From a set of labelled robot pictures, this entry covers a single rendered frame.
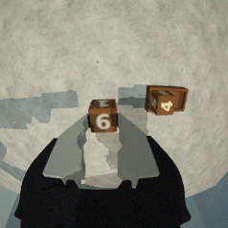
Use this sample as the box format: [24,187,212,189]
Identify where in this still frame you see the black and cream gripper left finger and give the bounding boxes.
[14,114,90,219]

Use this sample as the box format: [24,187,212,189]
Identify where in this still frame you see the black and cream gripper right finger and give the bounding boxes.
[117,113,191,225]

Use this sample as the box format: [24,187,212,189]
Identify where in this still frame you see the brown cube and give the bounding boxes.
[150,90,176,116]
[88,99,117,132]

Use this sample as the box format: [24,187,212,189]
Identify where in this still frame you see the brown wooden tray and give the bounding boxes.
[145,85,189,112]

